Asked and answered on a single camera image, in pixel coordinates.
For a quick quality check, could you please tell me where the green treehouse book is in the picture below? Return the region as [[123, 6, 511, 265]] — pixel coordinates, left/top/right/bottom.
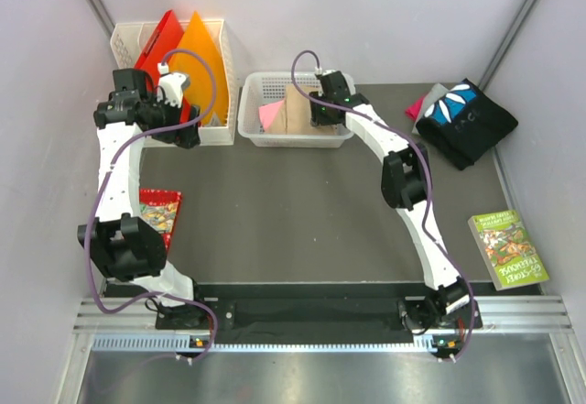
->
[[468, 210, 549, 290]]

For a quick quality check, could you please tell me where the white file organizer rack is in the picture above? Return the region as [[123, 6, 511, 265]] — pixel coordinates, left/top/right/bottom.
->
[[110, 18, 238, 147]]

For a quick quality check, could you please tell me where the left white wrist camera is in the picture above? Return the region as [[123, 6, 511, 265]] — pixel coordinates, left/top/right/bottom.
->
[[157, 62, 190, 107]]

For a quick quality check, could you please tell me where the beige t shirt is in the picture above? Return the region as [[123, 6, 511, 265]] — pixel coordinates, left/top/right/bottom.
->
[[264, 84, 337, 136]]

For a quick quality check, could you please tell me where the red illustrated book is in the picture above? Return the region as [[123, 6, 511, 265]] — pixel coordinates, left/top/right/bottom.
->
[[139, 188, 182, 251]]

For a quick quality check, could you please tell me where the orange clip file folder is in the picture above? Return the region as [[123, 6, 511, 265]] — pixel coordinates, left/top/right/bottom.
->
[[168, 11, 229, 126]]

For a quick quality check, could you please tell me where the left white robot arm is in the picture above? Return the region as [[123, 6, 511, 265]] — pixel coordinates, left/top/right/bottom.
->
[[77, 64, 208, 328]]

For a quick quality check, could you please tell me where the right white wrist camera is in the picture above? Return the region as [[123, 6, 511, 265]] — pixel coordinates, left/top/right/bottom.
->
[[314, 70, 344, 80]]

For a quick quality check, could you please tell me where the magenta folded t shirt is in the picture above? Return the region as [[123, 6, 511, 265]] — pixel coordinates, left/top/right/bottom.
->
[[405, 95, 429, 122]]

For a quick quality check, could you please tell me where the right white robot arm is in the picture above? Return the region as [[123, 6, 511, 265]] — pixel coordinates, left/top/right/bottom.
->
[[309, 69, 470, 334]]

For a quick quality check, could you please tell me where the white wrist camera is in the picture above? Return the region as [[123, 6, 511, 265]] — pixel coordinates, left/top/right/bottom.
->
[[157, 62, 190, 107], [314, 70, 344, 80]]

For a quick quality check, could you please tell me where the grey folded t shirt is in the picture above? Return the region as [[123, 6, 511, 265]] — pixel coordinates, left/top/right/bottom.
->
[[412, 83, 448, 135]]

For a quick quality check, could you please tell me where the red clip file folder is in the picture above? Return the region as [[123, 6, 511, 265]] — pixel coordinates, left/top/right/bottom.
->
[[135, 10, 184, 82]]

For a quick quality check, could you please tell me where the white perforated plastic basket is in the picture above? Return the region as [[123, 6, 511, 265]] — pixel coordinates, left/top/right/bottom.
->
[[237, 71, 353, 148]]

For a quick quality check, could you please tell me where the pink t shirt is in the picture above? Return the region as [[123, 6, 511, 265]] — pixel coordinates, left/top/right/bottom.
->
[[258, 100, 285, 133]]

